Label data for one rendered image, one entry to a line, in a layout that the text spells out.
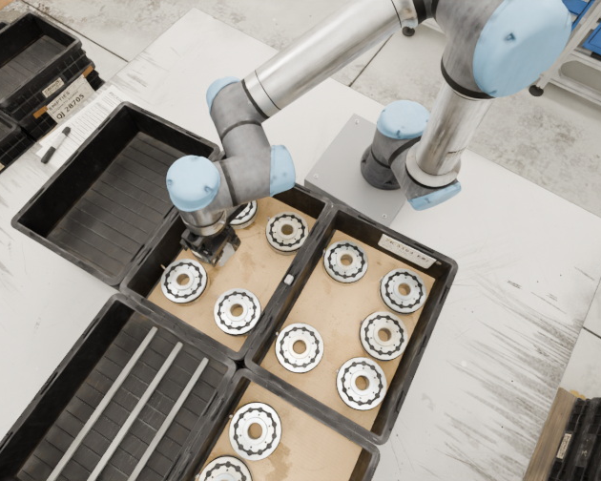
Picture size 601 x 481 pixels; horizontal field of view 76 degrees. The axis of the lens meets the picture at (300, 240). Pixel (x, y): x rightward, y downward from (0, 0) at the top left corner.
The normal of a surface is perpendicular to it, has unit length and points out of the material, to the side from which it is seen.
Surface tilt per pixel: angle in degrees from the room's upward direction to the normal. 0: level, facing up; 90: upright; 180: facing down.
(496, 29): 53
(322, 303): 0
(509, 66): 84
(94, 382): 0
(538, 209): 0
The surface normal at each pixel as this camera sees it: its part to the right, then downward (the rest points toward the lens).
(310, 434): 0.01, -0.38
